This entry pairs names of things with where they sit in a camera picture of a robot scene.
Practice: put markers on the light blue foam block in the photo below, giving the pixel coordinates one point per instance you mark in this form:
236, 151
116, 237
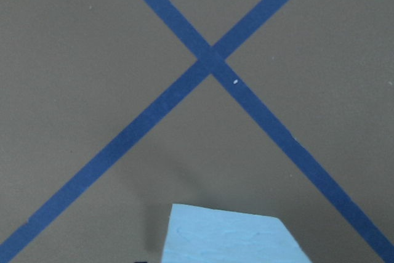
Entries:
197, 234

